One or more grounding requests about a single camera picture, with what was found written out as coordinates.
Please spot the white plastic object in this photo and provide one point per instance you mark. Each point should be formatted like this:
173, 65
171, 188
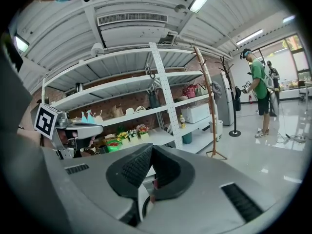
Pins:
98, 119

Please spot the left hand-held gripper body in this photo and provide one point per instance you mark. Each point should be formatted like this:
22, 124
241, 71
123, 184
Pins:
45, 118

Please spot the white bin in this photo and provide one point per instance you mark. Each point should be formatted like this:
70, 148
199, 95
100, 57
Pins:
217, 130

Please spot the green snack packet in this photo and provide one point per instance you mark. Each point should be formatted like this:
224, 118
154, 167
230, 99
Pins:
113, 145

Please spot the person's light grey shirt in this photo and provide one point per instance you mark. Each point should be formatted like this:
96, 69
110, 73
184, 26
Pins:
14, 101

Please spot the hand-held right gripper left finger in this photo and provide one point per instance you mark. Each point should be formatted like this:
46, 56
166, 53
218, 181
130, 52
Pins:
114, 177

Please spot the white table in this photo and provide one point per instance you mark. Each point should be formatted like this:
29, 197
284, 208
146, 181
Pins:
296, 89

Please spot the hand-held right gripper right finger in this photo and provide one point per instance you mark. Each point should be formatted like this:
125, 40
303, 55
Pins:
182, 179

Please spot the grey refrigerator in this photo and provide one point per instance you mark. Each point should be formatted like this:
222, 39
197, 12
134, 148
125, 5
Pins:
225, 101

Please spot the black hanging bag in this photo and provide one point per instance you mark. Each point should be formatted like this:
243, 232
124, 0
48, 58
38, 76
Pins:
238, 95

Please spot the person's left forearm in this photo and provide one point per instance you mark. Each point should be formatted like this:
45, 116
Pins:
29, 135

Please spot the black coat rack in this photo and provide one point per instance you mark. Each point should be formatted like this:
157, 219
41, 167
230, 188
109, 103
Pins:
231, 99

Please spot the yellow capped jar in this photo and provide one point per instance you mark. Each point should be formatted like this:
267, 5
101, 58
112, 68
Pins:
181, 121

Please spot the black jug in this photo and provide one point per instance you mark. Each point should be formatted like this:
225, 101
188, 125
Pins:
154, 100

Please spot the red fire extinguisher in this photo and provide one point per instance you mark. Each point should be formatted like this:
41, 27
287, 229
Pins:
250, 99

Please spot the brown paper bag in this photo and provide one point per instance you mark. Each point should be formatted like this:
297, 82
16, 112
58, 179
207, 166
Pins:
117, 111

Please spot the pale green handbag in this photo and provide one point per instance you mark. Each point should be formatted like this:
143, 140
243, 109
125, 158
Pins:
201, 90

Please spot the teal bucket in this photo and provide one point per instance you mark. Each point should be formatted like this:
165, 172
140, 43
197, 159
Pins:
187, 138

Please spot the white round spotlight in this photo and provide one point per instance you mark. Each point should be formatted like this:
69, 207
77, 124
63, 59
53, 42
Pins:
97, 49

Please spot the grey hat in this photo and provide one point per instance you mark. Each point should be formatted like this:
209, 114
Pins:
216, 89

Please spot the white microwave oven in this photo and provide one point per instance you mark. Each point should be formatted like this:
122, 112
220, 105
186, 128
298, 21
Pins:
195, 113

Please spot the white shoe-shaped object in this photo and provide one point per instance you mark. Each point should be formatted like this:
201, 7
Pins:
140, 109
130, 111

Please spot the white metal shelving unit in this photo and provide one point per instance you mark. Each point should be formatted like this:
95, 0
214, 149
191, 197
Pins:
168, 94

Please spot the white and blue flower pot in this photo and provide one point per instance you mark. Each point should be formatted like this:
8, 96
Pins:
133, 135

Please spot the black framed window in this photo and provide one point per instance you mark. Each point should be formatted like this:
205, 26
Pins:
287, 60

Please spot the white power strip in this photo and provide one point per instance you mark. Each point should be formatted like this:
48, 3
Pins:
298, 138

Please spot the metal kettle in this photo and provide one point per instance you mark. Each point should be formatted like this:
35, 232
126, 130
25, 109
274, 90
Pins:
78, 86

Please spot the wooden coat rack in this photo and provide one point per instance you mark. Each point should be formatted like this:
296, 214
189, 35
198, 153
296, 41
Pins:
212, 121

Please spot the pink polka dot handbag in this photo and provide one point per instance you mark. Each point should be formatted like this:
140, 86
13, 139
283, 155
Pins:
189, 91

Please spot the white ceiling air conditioner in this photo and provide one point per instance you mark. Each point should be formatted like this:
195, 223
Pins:
132, 30

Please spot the black metal hook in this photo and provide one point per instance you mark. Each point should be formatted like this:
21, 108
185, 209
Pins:
151, 75

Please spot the red flower pot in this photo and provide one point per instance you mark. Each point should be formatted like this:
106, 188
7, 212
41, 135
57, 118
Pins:
143, 132

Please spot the sunflower pot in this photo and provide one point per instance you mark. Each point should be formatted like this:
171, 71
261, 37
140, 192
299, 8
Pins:
122, 137

